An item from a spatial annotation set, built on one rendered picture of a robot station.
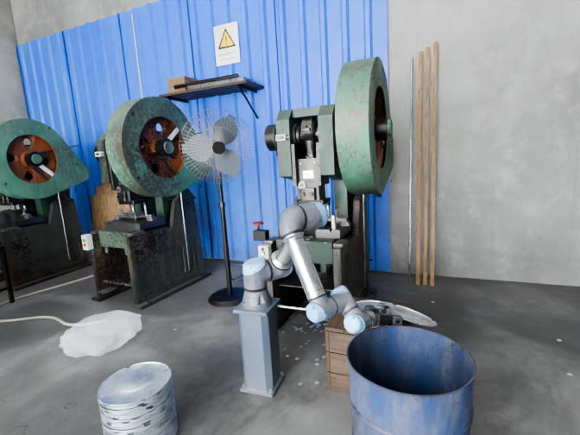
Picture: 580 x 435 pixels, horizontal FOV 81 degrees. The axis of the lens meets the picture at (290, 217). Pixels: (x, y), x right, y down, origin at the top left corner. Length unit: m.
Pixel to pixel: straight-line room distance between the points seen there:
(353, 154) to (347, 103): 0.27
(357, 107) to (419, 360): 1.23
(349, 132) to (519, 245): 2.12
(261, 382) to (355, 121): 1.43
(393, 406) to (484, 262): 2.52
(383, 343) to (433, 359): 0.19
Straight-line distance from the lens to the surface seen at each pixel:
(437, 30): 3.54
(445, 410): 1.23
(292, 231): 1.39
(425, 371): 1.60
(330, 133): 2.22
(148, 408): 1.69
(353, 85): 1.98
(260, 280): 1.72
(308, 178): 2.32
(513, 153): 3.44
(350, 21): 3.67
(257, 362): 1.88
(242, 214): 3.99
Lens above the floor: 1.17
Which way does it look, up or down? 10 degrees down
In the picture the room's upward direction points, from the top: 3 degrees counter-clockwise
